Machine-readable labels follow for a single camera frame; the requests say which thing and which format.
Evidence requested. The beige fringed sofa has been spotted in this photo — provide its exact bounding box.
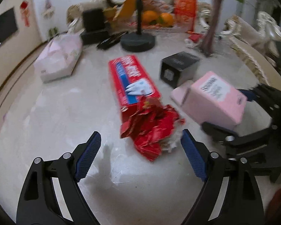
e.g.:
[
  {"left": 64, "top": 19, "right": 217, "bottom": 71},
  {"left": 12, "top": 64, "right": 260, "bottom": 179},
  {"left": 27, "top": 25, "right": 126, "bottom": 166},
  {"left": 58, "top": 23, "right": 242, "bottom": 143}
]
[{"left": 220, "top": 11, "right": 281, "bottom": 91}]

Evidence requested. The pink cardboard box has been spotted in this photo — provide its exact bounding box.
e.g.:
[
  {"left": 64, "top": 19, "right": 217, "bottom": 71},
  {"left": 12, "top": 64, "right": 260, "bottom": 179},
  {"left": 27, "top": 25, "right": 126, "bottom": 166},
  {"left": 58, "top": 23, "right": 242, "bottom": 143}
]
[{"left": 170, "top": 71, "right": 247, "bottom": 130}]

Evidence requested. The ornate cream coffee table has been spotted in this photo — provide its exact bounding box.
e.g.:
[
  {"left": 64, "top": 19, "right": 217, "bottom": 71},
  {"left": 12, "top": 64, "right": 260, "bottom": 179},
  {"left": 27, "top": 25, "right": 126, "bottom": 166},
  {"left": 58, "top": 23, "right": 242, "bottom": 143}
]
[{"left": 0, "top": 33, "right": 258, "bottom": 224}]

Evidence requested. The white side table vase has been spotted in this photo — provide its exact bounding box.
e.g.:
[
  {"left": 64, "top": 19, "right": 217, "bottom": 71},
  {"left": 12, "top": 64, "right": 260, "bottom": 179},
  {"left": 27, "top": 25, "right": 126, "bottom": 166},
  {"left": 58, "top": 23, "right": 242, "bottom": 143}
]
[{"left": 40, "top": 0, "right": 60, "bottom": 40}]

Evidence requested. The red chinese knot decoration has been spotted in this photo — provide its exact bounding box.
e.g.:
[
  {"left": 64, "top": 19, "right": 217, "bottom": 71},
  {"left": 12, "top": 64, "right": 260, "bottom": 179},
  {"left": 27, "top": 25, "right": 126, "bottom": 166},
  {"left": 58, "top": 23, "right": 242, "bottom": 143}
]
[{"left": 20, "top": 1, "right": 30, "bottom": 27}]

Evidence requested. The fruit plate with oranges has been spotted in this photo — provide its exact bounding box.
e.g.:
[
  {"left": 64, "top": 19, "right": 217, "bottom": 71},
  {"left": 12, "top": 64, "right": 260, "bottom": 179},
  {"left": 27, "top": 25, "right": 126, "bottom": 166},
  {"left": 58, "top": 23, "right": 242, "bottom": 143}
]
[{"left": 141, "top": 4, "right": 177, "bottom": 29}]

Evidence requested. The small black cube box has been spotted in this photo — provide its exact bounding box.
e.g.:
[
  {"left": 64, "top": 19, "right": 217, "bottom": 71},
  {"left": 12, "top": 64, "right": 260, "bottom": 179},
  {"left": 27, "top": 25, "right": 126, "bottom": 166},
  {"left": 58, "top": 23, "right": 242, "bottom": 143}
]
[{"left": 160, "top": 51, "right": 201, "bottom": 88}]

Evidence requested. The pink tissue pack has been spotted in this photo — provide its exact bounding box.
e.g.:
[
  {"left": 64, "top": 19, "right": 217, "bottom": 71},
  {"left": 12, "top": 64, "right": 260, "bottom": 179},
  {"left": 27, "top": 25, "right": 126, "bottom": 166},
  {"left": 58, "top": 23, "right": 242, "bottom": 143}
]
[{"left": 33, "top": 33, "right": 83, "bottom": 83}]

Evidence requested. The wall mounted black television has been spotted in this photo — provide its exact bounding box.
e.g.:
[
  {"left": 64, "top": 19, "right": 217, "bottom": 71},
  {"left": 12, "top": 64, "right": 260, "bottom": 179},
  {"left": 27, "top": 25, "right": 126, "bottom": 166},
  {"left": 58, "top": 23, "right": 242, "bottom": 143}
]
[{"left": 0, "top": 8, "right": 18, "bottom": 45}]

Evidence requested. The red snack bag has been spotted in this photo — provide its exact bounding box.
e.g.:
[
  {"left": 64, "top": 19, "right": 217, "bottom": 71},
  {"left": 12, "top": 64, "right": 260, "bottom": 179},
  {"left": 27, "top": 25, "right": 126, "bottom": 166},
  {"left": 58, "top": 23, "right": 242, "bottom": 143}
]
[{"left": 120, "top": 97, "right": 185, "bottom": 161}]

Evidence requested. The red blue glove box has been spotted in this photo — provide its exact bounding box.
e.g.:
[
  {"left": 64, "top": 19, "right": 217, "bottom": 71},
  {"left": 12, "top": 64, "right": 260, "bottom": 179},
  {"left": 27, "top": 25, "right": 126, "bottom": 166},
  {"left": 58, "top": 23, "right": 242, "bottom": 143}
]
[{"left": 108, "top": 54, "right": 162, "bottom": 107}]

